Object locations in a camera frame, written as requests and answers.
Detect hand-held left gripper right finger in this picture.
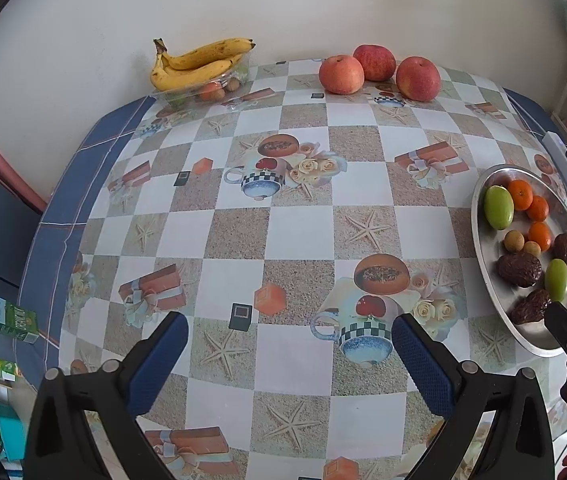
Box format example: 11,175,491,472
391,312,557,480

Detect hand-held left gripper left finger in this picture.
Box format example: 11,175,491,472
22,311,190,480

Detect large wrinkled brown date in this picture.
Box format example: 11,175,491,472
496,253,544,288

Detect round metal plate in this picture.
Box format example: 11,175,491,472
471,164,567,358

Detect large green fruit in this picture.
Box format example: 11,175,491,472
484,186,515,231

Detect small green fruit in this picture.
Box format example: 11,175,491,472
544,258,567,303

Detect green drink carton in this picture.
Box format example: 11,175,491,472
0,295,39,345

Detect white power strip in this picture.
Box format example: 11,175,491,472
543,131,567,186

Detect teal storage bin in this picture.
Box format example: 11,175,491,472
0,400,27,461

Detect bunch of yellow bananas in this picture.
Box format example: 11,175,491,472
150,39,244,92

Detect pale red apple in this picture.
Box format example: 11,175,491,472
319,55,365,96

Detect clear plastic container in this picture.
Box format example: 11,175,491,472
156,52,252,111

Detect dark red apple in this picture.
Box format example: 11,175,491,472
353,44,397,82

